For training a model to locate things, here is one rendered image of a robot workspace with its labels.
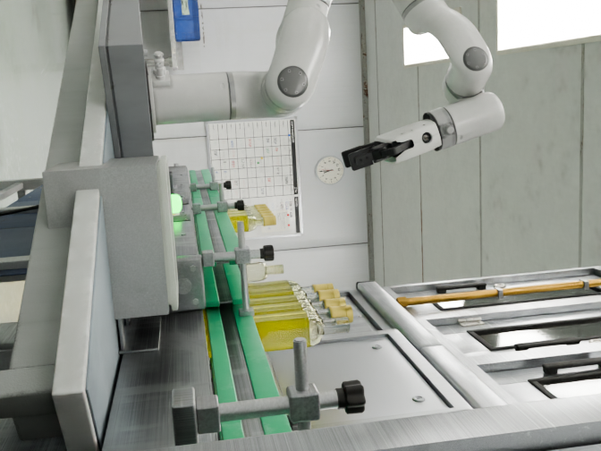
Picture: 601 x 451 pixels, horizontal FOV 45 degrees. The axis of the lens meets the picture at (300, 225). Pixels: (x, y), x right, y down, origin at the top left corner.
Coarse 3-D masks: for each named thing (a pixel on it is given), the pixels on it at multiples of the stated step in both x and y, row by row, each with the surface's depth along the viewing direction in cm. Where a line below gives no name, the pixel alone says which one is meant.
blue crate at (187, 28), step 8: (176, 0) 627; (184, 0) 628; (192, 0) 628; (176, 8) 629; (184, 8) 629; (192, 8) 630; (176, 16) 630; (184, 16) 631; (192, 16) 631; (176, 24) 631; (184, 24) 632; (192, 24) 633; (176, 32) 633; (184, 32) 633; (192, 32) 635; (176, 40) 641; (184, 40) 667; (192, 40) 668
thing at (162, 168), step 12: (168, 168) 120; (168, 180) 120; (168, 192) 120; (168, 204) 104; (168, 216) 104; (168, 228) 105; (168, 240) 105; (168, 252) 105; (168, 264) 106; (168, 276) 107; (168, 288) 107; (168, 300) 108
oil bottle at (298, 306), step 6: (252, 306) 139; (258, 306) 139; (264, 306) 139; (270, 306) 139; (276, 306) 138; (282, 306) 138; (288, 306) 138; (294, 306) 138; (300, 306) 138; (306, 306) 138; (312, 306) 139; (204, 312) 137; (258, 312) 135; (264, 312) 135; (270, 312) 135; (276, 312) 136; (282, 312) 136; (204, 318) 134
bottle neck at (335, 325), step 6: (336, 318) 134; (342, 318) 134; (324, 324) 133; (330, 324) 133; (336, 324) 133; (342, 324) 133; (348, 324) 133; (330, 330) 133; (336, 330) 133; (342, 330) 133; (348, 330) 134
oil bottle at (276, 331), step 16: (256, 320) 131; (272, 320) 130; (288, 320) 130; (304, 320) 130; (320, 320) 132; (208, 336) 128; (272, 336) 130; (288, 336) 130; (304, 336) 131; (320, 336) 132; (208, 352) 128
